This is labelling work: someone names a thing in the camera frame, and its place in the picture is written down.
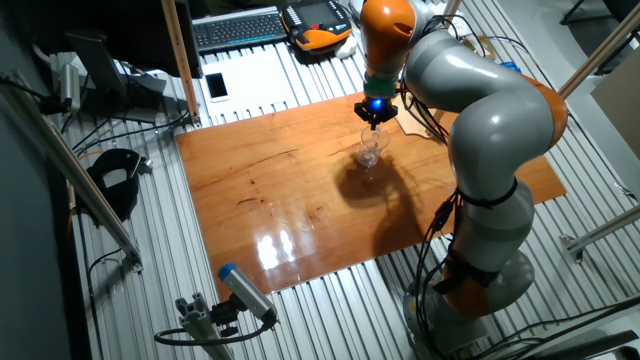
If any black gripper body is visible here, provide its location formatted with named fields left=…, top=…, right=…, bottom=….
left=353, top=97, right=400, bottom=126

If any white rounded lump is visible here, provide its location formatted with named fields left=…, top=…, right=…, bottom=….
left=333, top=35, right=359, bottom=60

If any orange black teach pendant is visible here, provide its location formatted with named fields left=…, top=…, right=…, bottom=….
left=280, top=0, right=354, bottom=53

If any white crumpled paper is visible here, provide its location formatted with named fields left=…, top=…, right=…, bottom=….
left=434, top=4, right=472, bottom=40

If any brown wooden board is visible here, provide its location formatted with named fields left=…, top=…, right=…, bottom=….
left=174, top=92, right=569, bottom=303

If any white paper sheet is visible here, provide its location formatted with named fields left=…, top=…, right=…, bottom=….
left=199, top=47, right=301, bottom=121

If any yellow packet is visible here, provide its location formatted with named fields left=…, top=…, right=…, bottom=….
left=462, top=33, right=499, bottom=61

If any white smartphone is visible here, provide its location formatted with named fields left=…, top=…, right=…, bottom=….
left=205, top=72, right=230, bottom=104

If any black keyboard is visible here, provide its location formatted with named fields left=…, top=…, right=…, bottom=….
left=191, top=6, right=289, bottom=55

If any beige flat panel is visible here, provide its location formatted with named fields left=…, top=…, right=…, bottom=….
left=590, top=47, right=640, bottom=161

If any black monitor with stand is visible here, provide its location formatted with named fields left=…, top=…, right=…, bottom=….
left=29, top=0, right=204, bottom=125

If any short aluminium profile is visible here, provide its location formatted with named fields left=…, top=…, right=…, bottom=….
left=174, top=292, right=236, bottom=360

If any dark metal bar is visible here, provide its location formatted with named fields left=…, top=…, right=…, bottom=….
left=524, top=329, right=640, bottom=360

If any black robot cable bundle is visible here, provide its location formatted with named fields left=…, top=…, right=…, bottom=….
left=397, top=14, right=556, bottom=360

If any thin slanted frame post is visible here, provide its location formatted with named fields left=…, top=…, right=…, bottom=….
left=442, top=0, right=464, bottom=24

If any wooden frame post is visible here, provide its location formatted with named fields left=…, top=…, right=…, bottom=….
left=159, top=0, right=202, bottom=126

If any silver camera with blue cap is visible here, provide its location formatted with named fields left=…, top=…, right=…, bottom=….
left=217, top=262, right=279, bottom=326

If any aluminium post with foot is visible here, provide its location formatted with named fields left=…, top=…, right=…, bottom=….
left=558, top=2, right=640, bottom=99

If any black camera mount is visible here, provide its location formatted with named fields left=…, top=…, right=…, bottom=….
left=209, top=294, right=241, bottom=337

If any aluminium beam with bracket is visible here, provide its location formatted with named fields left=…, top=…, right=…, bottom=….
left=559, top=204, right=640, bottom=264

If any black camera cable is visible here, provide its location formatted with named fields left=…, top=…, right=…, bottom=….
left=153, top=319, right=277, bottom=347

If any long aluminium frame beam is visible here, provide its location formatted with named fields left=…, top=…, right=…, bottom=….
left=0, top=74, right=145, bottom=274

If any small silver camera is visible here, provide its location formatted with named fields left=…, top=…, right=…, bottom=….
left=58, top=62, right=82, bottom=112

